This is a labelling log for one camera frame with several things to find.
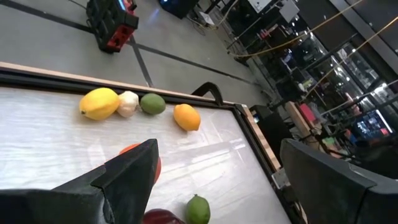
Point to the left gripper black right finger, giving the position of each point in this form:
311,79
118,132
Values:
335,199

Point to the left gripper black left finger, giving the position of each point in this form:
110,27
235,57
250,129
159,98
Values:
124,186

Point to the white garlic bulb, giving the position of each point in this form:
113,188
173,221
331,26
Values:
128,104

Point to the round orange fruit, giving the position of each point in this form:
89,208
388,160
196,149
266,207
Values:
130,147

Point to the dark purple eggplant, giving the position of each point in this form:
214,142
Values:
161,217

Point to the green lime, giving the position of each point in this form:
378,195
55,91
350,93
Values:
198,211
152,104

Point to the lit background monitor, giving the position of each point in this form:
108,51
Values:
371,124

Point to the large yellow lemon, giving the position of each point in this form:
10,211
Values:
99,103

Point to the orange-yellow lemon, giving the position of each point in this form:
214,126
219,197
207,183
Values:
186,117

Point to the wooden table board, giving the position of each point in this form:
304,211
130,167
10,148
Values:
261,140

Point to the black floor cabinet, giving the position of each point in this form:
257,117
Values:
272,127

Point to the red and black power unit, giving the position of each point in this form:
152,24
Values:
112,25

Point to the black frame clamp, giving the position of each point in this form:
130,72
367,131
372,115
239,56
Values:
214,88

